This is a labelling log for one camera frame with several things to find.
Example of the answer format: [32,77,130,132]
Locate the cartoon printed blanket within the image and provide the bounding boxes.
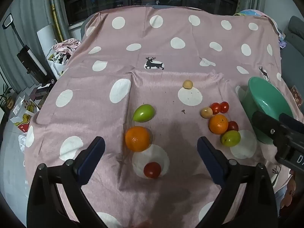
[271,164,297,219]

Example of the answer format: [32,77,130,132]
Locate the pink polka dot tablecloth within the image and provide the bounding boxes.
[24,5,296,228]

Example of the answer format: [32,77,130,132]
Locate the yellow green hula hoop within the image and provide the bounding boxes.
[49,0,66,42]

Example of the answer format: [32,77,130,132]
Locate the dark small boxes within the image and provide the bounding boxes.
[30,81,56,105]

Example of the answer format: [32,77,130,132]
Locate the printed cardboard boxes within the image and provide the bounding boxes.
[9,93,40,133]

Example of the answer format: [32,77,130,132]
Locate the purple cloth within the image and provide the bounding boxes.
[277,28,288,50]

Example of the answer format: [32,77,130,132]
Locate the pile of clothes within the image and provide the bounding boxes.
[46,38,81,64]

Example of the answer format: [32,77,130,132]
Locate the crumpled white bag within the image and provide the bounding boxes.
[18,133,28,152]

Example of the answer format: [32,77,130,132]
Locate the grey sofa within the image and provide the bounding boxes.
[279,15,304,93]

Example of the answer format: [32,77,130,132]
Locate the white plastic bag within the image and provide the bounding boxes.
[46,57,69,79]

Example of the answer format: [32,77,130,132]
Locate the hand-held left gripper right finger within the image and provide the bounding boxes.
[197,136,278,228]

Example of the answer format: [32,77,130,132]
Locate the green plastic bowl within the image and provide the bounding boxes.
[241,77,294,145]

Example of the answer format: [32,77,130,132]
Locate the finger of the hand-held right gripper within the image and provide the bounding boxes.
[279,113,304,133]
[252,111,285,145]

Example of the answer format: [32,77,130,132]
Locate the black box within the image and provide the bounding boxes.
[17,45,49,83]

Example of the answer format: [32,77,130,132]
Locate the white board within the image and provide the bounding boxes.
[36,24,57,57]

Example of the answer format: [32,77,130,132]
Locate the black pole stand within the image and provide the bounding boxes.
[2,14,25,47]

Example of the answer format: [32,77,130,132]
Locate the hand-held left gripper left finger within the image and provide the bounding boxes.
[27,136,107,228]

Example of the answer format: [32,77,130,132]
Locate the potted plant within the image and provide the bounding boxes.
[0,84,13,111]

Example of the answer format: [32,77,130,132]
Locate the orange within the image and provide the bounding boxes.
[125,126,151,152]
[208,114,229,135]

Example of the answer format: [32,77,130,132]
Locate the red patterned packet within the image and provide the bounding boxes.
[290,85,303,111]

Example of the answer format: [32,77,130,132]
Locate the green mango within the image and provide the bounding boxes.
[221,130,241,147]
[132,104,156,123]

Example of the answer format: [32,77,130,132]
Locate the colourful cloth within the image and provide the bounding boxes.
[234,9,269,18]

